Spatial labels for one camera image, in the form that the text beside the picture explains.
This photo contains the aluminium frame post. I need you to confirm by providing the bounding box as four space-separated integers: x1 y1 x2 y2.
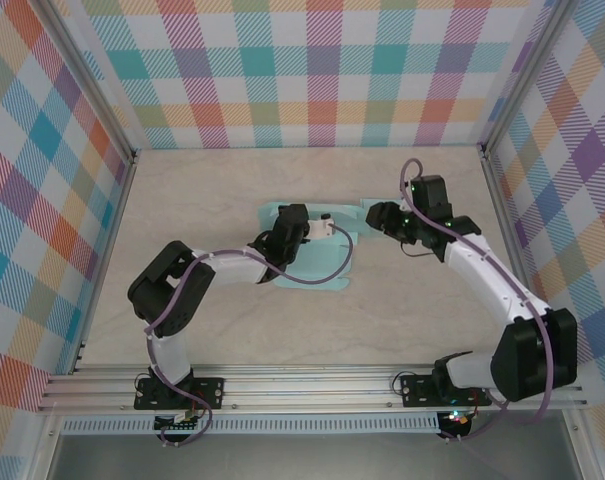
31 0 139 164
480 0 581 161

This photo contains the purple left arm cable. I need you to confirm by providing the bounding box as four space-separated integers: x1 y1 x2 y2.
146 224 356 449

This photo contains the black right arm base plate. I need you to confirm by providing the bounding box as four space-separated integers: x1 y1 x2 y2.
399 372 493 409

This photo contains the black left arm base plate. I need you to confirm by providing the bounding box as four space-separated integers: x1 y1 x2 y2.
134 375 226 412

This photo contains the small circuit board with LED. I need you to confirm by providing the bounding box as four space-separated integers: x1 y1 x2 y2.
441 408 473 430

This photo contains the grey metal shelf plate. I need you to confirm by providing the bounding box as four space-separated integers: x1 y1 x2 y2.
45 432 583 480

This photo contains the slotted grey cable duct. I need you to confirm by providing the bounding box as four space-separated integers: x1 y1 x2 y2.
60 412 442 435

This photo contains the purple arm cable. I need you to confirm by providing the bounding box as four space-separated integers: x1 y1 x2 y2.
146 224 356 449
399 158 558 445

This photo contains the long aluminium mounting rail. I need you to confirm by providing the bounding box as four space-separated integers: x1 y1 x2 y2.
35 363 589 414

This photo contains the aluminium table side rail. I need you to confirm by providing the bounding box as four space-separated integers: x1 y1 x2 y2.
480 149 556 371
70 149 141 376

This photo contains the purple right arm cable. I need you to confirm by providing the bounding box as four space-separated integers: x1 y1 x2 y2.
399 158 558 445

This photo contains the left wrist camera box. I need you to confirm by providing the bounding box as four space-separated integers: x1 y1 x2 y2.
306 212 336 240

